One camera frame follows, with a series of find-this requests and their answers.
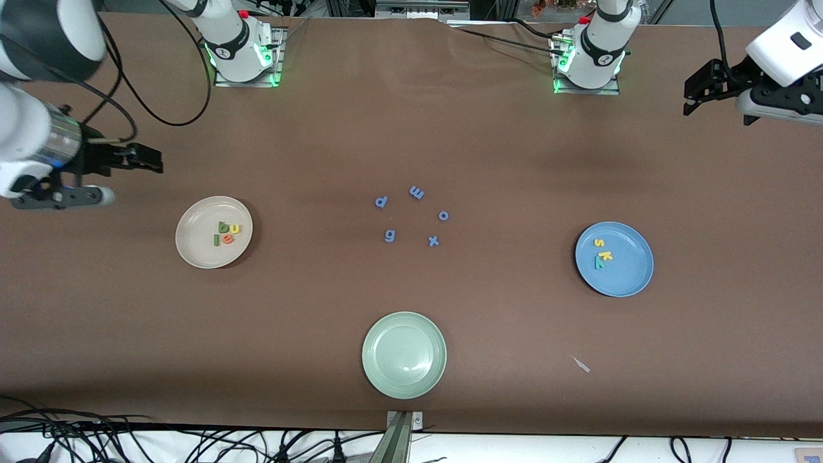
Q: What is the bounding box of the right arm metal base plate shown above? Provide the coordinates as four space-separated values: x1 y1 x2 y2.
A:
213 26 285 87

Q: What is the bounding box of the black cable on tabletop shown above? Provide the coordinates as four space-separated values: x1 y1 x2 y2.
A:
447 19 568 56

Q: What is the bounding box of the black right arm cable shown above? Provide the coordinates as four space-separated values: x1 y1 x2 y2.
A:
64 0 213 143

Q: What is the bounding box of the blue plate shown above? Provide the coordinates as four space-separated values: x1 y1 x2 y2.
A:
574 221 655 298

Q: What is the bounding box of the grey power strip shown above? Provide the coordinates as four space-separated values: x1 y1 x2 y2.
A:
375 0 471 19

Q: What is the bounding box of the tangled black cable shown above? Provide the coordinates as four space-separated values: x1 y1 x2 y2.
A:
0 397 152 428

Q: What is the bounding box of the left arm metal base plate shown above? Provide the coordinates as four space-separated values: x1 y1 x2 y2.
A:
552 32 621 96

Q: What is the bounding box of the beige brown plate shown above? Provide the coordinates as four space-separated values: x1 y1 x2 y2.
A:
175 195 254 269

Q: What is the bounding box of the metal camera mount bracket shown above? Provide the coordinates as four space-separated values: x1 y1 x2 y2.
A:
368 410 425 463

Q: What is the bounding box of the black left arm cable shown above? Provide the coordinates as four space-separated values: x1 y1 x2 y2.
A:
710 0 731 65

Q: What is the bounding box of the pale green plate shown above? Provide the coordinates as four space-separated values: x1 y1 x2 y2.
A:
361 311 448 400

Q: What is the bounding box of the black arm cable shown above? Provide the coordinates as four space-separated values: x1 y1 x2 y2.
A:
64 0 213 143
710 0 731 65

